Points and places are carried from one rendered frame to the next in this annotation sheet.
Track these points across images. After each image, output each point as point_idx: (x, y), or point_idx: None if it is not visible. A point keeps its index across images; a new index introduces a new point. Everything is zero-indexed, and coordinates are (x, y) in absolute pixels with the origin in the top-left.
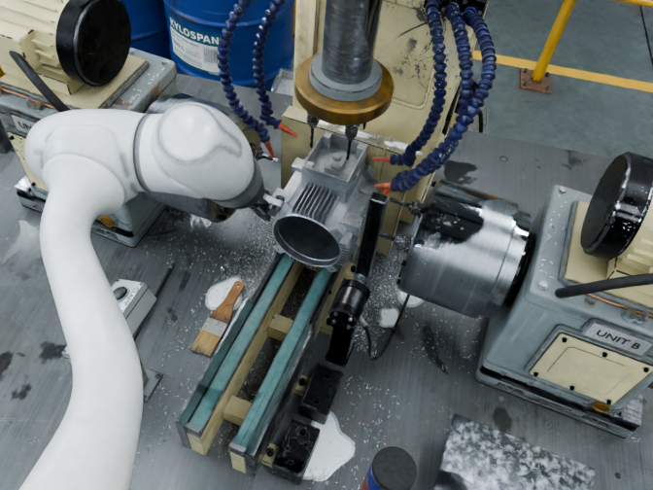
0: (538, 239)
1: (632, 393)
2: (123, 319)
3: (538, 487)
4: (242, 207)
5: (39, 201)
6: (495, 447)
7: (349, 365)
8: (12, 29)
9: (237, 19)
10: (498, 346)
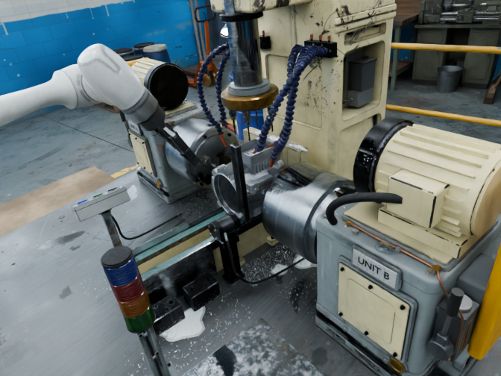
0: None
1: (413, 348)
2: (4, 107)
3: None
4: (147, 128)
5: (143, 177)
6: (273, 348)
7: (235, 286)
8: None
9: (206, 62)
10: (317, 284)
